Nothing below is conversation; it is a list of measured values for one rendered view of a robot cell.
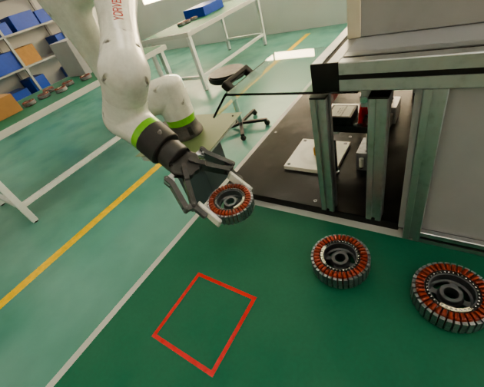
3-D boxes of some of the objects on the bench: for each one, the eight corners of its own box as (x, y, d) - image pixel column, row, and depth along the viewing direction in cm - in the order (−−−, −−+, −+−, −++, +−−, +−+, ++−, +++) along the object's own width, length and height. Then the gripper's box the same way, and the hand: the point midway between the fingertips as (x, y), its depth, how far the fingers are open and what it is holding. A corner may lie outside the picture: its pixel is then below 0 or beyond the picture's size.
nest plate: (283, 169, 85) (283, 165, 84) (303, 141, 93) (303, 138, 92) (334, 176, 77) (334, 172, 76) (350, 145, 85) (350, 141, 84)
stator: (367, 244, 60) (368, 233, 58) (372, 292, 53) (373, 281, 50) (313, 243, 64) (312, 232, 62) (310, 287, 56) (308, 277, 54)
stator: (408, 268, 54) (410, 256, 52) (482, 277, 50) (488, 265, 47) (412, 325, 47) (414, 315, 45) (499, 342, 42) (507, 332, 40)
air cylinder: (376, 123, 90) (377, 107, 87) (382, 111, 94) (383, 96, 91) (395, 124, 87) (396, 107, 84) (399, 112, 92) (401, 95, 88)
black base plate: (224, 193, 87) (223, 187, 85) (305, 97, 123) (304, 92, 122) (397, 230, 61) (399, 223, 60) (434, 95, 98) (435, 89, 96)
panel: (396, 226, 60) (414, 87, 41) (435, 87, 97) (453, -18, 78) (402, 227, 59) (423, 87, 40) (439, 87, 96) (459, -19, 78)
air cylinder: (356, 169, 76) (355, 152, 73) (363, 153, 81) (363, 137, 77) (376, 172, 74) (376, 154, 70) (382, 155, 78) (383, 137, 74)
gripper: (197, 134, 80) (259, 184, 77) (131, 186, 68) (201, 246, 66) (200, 116, 73) (267, 170, 71) (128, 170, 62) (206, 236, 59)
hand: (230, 202), depth 69 cm, fingers closed on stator, 11 cm apart
